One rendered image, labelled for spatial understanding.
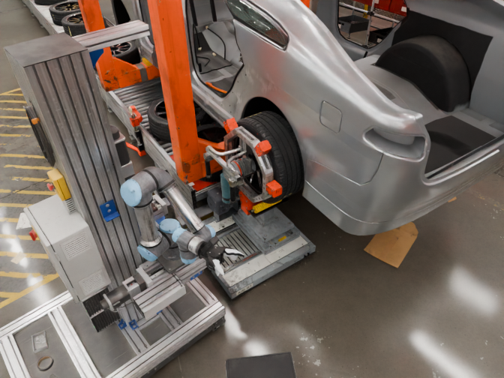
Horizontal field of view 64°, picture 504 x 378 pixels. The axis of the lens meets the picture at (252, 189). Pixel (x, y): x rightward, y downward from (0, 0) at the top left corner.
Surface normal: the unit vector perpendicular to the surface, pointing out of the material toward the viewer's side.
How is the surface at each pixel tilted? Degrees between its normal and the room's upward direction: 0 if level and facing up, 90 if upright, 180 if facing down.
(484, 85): 90
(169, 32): 90
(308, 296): 0
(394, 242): 1
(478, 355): 0
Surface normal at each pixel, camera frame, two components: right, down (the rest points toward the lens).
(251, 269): -0.01, -0.75
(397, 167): -0.10, 0.64
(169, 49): 0.56, 0.54
